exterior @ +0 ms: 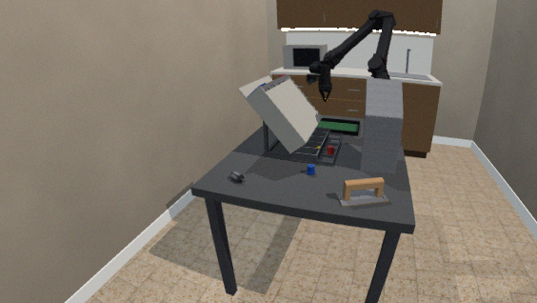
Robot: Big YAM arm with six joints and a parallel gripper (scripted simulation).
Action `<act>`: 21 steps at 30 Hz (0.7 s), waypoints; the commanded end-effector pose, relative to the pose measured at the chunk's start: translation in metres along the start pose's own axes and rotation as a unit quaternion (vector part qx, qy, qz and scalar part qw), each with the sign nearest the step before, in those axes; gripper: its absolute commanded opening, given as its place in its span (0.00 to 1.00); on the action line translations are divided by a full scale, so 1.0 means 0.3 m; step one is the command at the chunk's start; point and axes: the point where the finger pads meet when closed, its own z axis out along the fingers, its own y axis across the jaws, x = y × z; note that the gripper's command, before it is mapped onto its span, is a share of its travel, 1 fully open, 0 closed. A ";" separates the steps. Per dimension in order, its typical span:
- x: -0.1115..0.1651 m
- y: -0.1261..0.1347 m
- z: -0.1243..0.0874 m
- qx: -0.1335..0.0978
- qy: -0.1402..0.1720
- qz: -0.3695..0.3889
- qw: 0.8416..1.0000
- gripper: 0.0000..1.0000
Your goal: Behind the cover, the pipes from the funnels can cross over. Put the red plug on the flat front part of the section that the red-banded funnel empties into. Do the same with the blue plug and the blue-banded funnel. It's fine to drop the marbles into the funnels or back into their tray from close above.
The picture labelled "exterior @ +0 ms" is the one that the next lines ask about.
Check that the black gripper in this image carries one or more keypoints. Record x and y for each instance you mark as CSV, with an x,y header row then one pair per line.
x,y
327,87

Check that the blue plug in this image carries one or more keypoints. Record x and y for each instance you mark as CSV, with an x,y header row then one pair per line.
x,y
311,170

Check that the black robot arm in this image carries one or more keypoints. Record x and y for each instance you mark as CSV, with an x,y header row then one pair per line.
x,y
377,64

